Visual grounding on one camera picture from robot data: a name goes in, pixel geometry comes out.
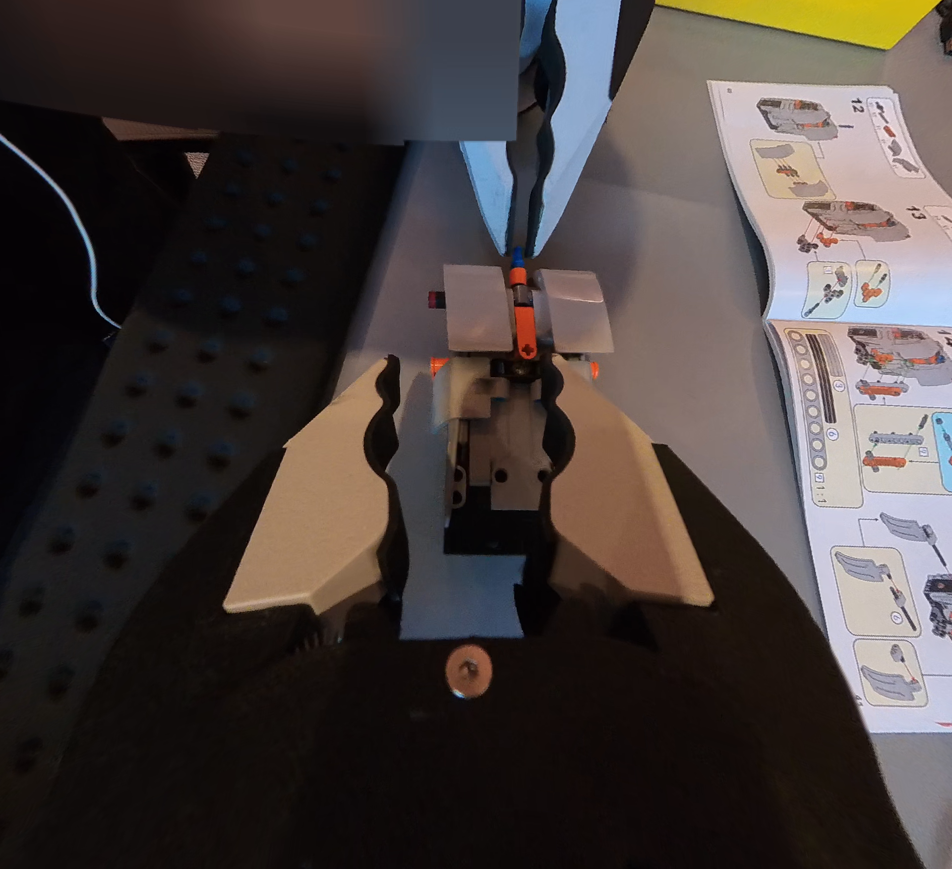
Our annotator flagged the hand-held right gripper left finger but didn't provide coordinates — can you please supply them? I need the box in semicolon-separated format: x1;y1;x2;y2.
222;354;410;621

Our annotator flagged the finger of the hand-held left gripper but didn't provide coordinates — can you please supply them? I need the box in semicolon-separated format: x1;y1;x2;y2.
525;0;626;260
458;140;516;258

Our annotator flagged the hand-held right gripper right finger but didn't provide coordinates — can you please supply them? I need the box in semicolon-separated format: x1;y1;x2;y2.
521;353;716;636

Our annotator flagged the grey curved block piece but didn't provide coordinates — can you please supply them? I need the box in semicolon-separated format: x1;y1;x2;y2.
443;264;615;355

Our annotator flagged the grey toy robot assembly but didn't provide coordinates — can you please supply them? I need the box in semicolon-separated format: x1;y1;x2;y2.
427;252;603;558

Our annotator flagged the open instruction booklet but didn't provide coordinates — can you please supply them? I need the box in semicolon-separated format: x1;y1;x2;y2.
707;79;952;735

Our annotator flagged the thin white cable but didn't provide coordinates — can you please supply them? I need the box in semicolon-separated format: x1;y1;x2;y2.
0;133;123;331

